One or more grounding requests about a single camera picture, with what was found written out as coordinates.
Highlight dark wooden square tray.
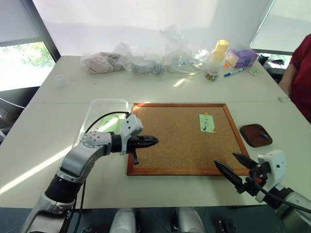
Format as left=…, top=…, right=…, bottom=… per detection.
left=239, top=123, right=274, bottom=148

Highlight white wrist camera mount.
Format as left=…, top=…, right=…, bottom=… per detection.
left=119, top=113, right=144, bottom=156
left=255, top=150, right=288, bottom=204

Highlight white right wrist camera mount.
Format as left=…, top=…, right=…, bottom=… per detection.
left=255, top=150, right=288, bottom=204

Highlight black bracket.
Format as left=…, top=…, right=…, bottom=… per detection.
left=215, top=217, right=237, bottom=233

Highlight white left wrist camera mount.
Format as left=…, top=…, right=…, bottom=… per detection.
left=119, top=113, right=144, bottom=156

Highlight plastic bag with grey item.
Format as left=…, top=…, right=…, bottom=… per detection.
left=130, top=59, right=166, bottom=76

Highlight plastic bag with pink cloth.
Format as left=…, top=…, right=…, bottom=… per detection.
left=81, top=42, right=133, bottom=75

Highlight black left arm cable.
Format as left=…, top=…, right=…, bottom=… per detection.
left=78, top=111, right=132, bottom=233

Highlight crumpled clear plastic bags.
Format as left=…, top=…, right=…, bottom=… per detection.
left=159, top=23, right=211, bottom=75

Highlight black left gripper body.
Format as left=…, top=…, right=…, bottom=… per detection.
left=126, top=135, right=144, bottom=166

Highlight green paper note with scribble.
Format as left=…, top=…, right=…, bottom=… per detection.
left=199, top=113, right=217, bottom=133

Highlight yellow paper cup stack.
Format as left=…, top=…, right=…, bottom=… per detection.
left=211, top=39, right=230, bottom=63

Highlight grey rounded shape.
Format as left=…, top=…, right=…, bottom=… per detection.
left=178, top=208, right=207, bottom=233
left=112, top=208, right=137, bottom=233

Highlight wood-framed cork board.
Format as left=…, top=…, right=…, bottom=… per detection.
left=126, top=102, right=250, bottom=177

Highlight clear plastic container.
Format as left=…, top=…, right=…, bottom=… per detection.
left=72, top=98, right=130, bottom=152

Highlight white roller blind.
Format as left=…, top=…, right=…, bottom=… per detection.
left=0, top=0, right=41, bottom=47
left=249, top=0, right=311, bottom=55

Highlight person in red shirt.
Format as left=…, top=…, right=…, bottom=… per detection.
left=278, top=33, right=311, bottom=125

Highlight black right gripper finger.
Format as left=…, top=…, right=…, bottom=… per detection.
left=232, top=152, right=259, bottom=172
left=213, top=159, right=244, bottom=189

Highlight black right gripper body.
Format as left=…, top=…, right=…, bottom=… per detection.
left=235, top=162, right=271, bottom=197

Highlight small jar of pins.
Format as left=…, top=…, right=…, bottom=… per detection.
left=203, top=65, right=220, bottom=83

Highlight purple tissue box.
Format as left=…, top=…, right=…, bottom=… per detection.
left=224, top=48, right=259, bottom=68

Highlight blue whiteboard marker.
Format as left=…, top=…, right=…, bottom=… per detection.
left=223, top=67, right=244, bottom=78

